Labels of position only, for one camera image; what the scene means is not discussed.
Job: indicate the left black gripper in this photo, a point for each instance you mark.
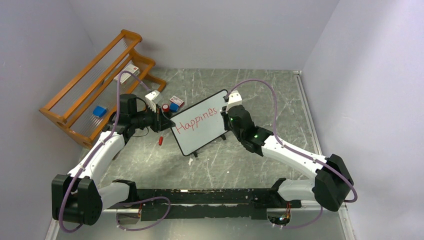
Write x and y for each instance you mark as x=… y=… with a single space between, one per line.
x=160 y=122

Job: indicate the red marker cap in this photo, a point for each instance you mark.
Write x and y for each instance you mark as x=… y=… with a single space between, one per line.
x=160 y=141

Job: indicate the black framed whiteboard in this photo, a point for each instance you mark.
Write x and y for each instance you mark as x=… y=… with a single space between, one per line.
x=199 y=124

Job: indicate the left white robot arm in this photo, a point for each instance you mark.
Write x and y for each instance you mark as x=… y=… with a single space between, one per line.
x=75 y=197

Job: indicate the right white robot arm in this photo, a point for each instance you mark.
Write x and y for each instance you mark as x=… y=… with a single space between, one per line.
x=328 y=180

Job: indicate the blue small block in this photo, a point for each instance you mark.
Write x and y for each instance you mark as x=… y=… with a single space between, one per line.
x=174 y=108

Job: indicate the red white small box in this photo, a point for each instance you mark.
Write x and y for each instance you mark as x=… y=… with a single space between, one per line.
x=178 y=101

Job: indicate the white red box on rack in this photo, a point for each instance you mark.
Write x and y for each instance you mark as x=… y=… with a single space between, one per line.
x=126 y=76

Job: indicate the blue block on rack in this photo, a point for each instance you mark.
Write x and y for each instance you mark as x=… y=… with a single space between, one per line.
x=99 y=111

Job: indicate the orange wooden rack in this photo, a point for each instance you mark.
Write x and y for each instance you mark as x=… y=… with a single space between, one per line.
x=71 y=108

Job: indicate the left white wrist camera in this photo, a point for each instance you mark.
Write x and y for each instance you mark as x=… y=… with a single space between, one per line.
x=152 y=99

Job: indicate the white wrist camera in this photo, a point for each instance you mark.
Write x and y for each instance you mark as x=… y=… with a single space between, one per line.
x=152 y=99
x=234 y=99

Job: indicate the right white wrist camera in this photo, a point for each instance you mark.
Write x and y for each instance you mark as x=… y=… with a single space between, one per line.
x=234 y=99

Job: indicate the black base frame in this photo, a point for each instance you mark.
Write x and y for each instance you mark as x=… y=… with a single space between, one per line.
x=253 y=203

